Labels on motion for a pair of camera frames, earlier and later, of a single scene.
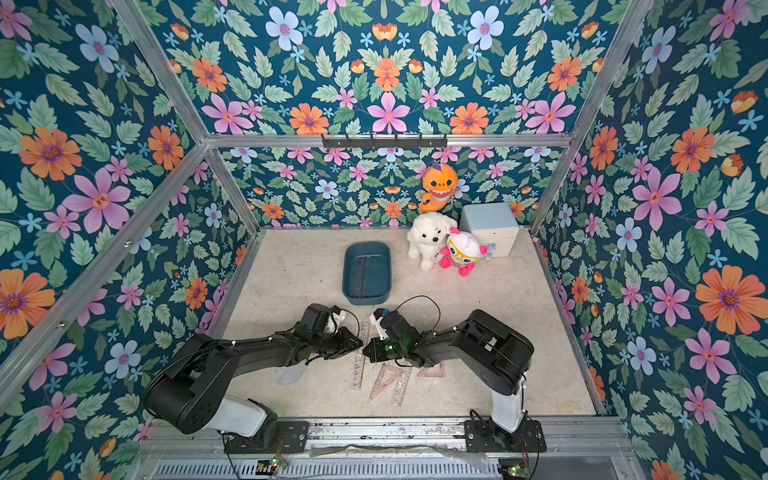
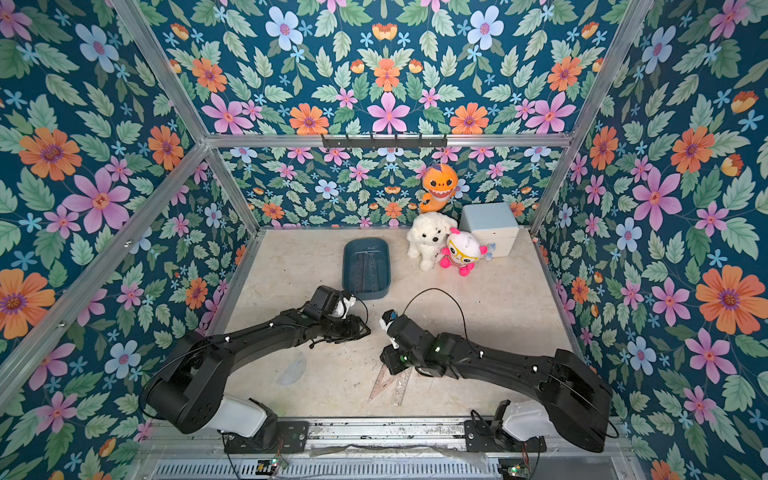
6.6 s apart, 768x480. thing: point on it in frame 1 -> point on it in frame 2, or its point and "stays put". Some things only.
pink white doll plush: (462, 251) stays put
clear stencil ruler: (360, 358) -> (374, 271)
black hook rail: (384, 143) stays put
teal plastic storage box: (367, 273) stays put
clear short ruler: (401, 386) stays put
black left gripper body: (333, 344) -> (342, 329)
